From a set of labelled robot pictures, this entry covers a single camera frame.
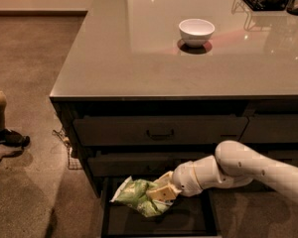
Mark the wire rack on floor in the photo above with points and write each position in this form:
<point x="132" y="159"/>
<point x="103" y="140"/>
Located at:
<point x="73" y="161"/>

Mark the white ceramic bowl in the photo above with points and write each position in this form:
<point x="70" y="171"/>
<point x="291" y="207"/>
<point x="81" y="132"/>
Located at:
<point x="196" y="32"/>

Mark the green jalapeno chip bag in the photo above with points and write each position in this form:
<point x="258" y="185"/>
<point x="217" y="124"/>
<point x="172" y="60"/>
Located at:
<point x="133" y="193"/>

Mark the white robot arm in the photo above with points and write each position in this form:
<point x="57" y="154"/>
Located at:
<point x="232" y="165"/>

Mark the dark top left drawer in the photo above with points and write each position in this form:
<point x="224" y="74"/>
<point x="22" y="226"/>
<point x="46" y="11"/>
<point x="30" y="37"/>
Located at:
<point x="157" y="130"/>

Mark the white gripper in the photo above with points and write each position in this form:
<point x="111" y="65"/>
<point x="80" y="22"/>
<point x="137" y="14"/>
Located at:
<point x="184" y="178"/>

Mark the dark top right drawer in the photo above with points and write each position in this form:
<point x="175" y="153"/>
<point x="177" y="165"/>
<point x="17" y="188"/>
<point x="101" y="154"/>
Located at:
<point x="271" y="129"/>

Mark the open dark bottom drawer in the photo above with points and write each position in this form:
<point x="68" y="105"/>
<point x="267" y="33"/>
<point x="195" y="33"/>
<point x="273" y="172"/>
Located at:
<point x="188" y="217"/>

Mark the dark middle left drawer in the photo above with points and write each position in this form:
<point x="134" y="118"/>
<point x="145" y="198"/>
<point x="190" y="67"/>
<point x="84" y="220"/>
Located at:
<point x="139" y="164"/>

